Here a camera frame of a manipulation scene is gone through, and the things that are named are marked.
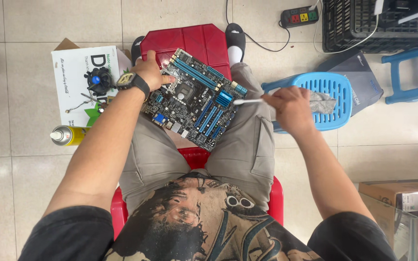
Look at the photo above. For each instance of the person's right fingers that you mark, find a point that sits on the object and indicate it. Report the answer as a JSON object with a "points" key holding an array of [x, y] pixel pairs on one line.
{"points": [[279, 95]]}

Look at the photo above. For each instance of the blue and black computer motherboard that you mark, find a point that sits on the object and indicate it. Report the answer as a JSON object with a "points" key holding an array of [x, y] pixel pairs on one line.
{"points": [[194, 103]]}

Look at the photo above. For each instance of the grey product box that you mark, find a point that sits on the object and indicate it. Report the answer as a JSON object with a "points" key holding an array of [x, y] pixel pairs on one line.
{"points": [[361, 76]]}

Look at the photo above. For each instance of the black cooler fan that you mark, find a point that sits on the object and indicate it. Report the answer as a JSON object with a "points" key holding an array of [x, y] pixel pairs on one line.
{"points": [[99, 80]]}

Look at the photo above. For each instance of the white cleaning brush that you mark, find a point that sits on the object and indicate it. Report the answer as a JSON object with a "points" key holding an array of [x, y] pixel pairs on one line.
{"points": [[247, 101]]}

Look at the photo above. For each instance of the black printed t-shirt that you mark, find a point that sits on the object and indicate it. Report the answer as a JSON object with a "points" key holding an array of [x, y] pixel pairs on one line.
{"points": [[201, 224]]}

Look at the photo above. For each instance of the black slipper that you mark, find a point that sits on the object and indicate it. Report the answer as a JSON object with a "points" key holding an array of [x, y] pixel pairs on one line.
{"points": [[235, 34], [137, 49]]}

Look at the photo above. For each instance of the red plastic stool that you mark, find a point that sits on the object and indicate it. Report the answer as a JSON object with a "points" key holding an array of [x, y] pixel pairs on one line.
{"points": [[198, 40]]}

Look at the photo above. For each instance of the white sock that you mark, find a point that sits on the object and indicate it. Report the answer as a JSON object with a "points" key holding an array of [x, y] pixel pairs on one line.
{"points": [[235, 54]]}

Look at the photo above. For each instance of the grey cargo shorts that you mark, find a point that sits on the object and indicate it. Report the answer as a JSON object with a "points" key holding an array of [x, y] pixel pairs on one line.
{"points": [[238, 152]]}

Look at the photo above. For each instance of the light blue plastic stool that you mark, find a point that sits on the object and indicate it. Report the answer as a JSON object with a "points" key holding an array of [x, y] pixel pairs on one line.
{"points": [[334, 121]]}

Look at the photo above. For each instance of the brown cardboard box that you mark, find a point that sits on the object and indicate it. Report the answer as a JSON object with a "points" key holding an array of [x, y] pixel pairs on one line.
{"points": [[376, 192]]}

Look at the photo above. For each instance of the red plastic chair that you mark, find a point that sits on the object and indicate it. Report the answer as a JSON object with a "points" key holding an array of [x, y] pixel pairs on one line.
{"points": [[276, 203]]}

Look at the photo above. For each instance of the yellow spray can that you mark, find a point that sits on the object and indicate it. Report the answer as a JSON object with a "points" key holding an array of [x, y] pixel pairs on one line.
{"points": [[69, 135]]}

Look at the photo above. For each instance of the person's right hand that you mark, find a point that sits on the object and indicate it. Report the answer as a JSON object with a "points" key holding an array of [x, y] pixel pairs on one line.
{"points": [[292, 110]]}

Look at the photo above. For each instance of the black and gold wristwatch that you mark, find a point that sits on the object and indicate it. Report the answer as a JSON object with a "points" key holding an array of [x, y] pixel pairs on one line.
{"points": [[127, 80]]}

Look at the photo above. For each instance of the white printed cardboard box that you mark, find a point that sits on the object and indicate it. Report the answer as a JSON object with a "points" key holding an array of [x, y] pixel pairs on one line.
{"points": [[73, 72]]}

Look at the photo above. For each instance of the grey cloth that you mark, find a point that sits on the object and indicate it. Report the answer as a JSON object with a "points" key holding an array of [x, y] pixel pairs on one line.
{"points": [[323, 103]]}

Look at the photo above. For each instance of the person's left hand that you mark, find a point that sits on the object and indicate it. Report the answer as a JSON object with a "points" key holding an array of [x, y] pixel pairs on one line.
{"points": [[150, 74]]}

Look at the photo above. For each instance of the black plastic crate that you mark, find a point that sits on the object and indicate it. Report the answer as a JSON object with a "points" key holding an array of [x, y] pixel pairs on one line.
{"points": [[339, 29]]}

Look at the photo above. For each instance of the black power strip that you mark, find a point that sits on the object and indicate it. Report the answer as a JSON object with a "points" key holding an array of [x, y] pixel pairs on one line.
{"points": [[299, 16]]}

